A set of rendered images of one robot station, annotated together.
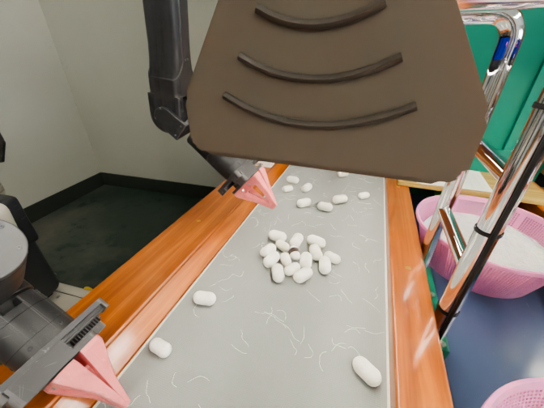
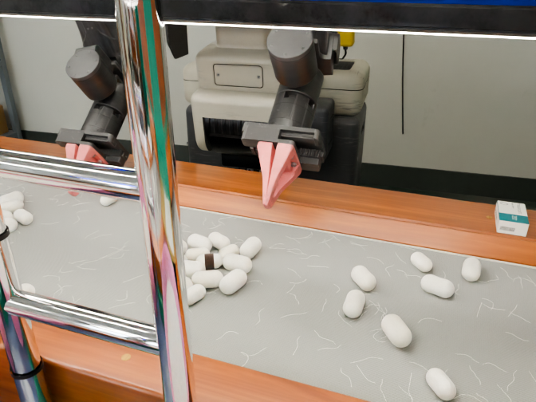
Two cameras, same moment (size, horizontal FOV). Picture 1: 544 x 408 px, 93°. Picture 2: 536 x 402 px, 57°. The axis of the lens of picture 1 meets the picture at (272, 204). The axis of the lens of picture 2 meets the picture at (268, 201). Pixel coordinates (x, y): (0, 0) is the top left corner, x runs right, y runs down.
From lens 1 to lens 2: 71 cm
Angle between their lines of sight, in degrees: 77
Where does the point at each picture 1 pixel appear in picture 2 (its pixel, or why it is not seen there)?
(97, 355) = (80, 154)
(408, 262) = (139, 362)
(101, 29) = not seen: outside the picture
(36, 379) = (65, 137)
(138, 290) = not seen: hidden behind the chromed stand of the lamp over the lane
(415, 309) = (49, 337)
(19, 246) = (88, 70)
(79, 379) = (69, 154)
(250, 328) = (110, 238)
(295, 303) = (128, 266)
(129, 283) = not seen: hidden behind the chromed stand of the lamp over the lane
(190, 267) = (194, 195)
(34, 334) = (87, 124)
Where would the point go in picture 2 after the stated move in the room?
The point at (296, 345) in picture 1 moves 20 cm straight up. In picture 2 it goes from (76, 263) to (45, 108)
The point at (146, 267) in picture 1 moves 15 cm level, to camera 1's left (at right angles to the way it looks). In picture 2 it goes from (193, 172) to (203, 143)
